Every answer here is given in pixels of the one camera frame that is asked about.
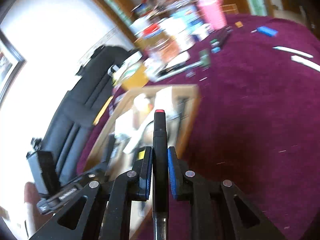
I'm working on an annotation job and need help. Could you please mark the yellow packing tape roll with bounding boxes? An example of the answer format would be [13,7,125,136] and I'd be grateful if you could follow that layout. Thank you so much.
[113,61,149,90]

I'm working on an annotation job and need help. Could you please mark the left hand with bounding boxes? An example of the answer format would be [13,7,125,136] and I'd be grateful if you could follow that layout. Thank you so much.
[24,182,53,238]

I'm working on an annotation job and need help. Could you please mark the dark markers with teal caps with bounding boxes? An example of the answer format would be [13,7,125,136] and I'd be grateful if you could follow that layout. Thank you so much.
[210,27,232,54]

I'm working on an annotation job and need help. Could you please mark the white pen cap stick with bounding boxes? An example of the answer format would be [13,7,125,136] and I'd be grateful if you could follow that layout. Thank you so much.
[291,55,320,72]

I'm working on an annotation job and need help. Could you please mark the blue lighter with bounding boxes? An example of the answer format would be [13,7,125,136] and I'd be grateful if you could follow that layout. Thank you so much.
[257,26,278,37]

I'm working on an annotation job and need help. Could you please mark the pink knitted cup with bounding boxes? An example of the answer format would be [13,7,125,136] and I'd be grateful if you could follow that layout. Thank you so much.
[197,0,227,30]

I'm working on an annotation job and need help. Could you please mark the black marker red cap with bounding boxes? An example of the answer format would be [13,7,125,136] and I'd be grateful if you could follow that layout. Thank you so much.
[152,109,169,239]

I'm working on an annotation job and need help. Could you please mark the white pen with silver tip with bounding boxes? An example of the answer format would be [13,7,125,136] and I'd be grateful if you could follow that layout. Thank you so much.
[273,46,313,59]

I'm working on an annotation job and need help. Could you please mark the brown cardboard box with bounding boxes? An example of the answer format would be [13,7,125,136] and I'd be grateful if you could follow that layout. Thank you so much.
[83,84,202,240]

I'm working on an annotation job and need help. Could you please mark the glass jar with brown contents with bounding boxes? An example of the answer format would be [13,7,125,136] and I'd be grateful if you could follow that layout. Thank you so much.
[147,37,181,64]

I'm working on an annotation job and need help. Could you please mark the green lighter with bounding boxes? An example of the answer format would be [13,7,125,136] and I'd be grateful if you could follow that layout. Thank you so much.
[199,49,210,68]

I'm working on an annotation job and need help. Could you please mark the black leather sofa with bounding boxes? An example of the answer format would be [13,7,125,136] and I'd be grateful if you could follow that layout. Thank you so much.
[41,46,136,185]

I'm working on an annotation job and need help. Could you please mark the clear plastic pen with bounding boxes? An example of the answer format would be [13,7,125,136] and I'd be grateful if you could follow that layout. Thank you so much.
[153,61,202,83]

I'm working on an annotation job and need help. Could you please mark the maroon velvet tablecloth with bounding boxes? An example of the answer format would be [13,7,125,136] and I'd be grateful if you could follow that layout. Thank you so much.
[76,13,320,240]

